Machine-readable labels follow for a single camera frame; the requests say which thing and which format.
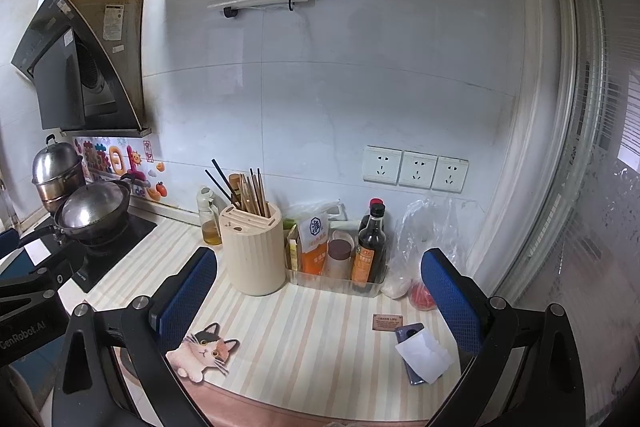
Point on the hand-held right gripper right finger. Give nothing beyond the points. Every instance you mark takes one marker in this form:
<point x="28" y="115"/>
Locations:
<point x="450" y="302"/>

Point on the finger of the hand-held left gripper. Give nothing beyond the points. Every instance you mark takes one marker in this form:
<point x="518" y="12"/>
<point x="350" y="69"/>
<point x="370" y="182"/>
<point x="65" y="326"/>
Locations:
<point x="70" y="259"/>

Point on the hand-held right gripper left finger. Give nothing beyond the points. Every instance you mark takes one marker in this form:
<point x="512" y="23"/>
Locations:
<point x="187" y="292"/>

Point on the cream ribbed utensil holder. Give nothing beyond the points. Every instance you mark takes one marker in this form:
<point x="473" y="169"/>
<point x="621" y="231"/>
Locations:
<point x="252" y="257"/>

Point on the thin black chopstick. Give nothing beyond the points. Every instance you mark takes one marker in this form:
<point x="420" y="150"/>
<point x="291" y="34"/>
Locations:
<point x="217" y="186"/>
<point x="222" y="178"/>

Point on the dark brown chopstick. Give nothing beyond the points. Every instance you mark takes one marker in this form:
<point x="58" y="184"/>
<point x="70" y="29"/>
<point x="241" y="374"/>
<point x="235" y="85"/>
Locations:
<point x="253" y="192"/>
<point x="260" y="194"/>

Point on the blue phone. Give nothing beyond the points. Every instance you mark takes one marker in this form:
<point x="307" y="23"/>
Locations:
<point x="409" y="332"/>

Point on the white powder bag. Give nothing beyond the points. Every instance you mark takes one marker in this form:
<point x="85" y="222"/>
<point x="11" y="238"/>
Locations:
<point x="397" y="288"/>

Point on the wok with steel lid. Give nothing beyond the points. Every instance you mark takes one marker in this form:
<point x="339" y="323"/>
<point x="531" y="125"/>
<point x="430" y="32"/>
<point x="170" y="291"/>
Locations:
<point x="92" y="209"/>

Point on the white paper slip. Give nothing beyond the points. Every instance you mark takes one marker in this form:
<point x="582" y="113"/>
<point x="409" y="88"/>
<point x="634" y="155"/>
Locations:
<point x="425" y="354"/>

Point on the cat-shaped mat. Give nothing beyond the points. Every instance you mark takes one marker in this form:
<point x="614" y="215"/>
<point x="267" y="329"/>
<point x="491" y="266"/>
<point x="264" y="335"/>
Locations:
<point x="205" y="349"/>

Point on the black cooktop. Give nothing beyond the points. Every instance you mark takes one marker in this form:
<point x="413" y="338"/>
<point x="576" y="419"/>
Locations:
<point x="125" y="234"/>

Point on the blue cabinet drawer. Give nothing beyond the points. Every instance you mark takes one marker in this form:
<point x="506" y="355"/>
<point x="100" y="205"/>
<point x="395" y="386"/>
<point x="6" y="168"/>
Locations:
<point x="7" y="247"/>

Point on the small brown label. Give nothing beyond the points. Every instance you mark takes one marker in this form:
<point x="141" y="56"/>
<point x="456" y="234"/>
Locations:
<point x="387" y="322"/>

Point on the clear oil bottle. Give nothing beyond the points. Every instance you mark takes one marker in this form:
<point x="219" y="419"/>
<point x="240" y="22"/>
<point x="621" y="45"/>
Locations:
<point x="210" y="227"/>

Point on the steel steamer pot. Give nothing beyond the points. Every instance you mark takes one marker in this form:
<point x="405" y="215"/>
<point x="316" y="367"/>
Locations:
<point x="55" y="177"/>

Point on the dark soy bottle orange label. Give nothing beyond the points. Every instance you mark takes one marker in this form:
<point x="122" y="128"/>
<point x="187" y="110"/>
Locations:
<point x="367" y="252"/>

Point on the yellow condiment box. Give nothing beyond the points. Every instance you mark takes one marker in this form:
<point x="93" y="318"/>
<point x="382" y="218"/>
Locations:
<point x="292" y="252"/>

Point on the dark sauce bottle yellow label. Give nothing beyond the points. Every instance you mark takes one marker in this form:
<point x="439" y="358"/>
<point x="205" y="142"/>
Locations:
<point x="235" y="187"/>

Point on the shaker jar brown lid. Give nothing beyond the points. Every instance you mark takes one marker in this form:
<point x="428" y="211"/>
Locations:
<point x="339" y="264"/>

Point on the striped table mat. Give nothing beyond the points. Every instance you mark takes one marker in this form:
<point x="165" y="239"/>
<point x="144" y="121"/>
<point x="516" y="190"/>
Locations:
<point x="310" y="332"/>

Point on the orange and white carton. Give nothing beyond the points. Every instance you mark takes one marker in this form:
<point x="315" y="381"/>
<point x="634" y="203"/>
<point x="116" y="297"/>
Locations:
<point x="312" y="252"/>

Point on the clear plastic condiment tray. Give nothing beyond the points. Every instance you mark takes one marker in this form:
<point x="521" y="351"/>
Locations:
<point x="320" y="282"/>

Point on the crumpled clear plastic bag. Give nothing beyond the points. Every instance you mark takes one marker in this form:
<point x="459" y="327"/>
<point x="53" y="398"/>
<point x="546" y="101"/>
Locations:
<point x="310" y="208"/>

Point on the black range hood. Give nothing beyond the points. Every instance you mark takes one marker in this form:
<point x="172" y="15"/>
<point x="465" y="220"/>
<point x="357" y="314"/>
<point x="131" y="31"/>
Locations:
<point x="60" y="77"/>

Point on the colourful wall sticker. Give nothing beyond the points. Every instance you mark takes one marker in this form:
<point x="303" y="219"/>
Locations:
<point x="115" y="162"/>

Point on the white wall socket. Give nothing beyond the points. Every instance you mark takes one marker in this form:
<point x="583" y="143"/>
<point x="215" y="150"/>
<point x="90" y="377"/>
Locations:
<point x="450" y="174"/>
<point x="382" y="164"/>
<point x="417" y="169"/>

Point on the window frame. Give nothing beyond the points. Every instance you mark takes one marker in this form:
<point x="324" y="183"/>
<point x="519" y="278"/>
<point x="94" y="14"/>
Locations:
<point x="550" y="157"/>

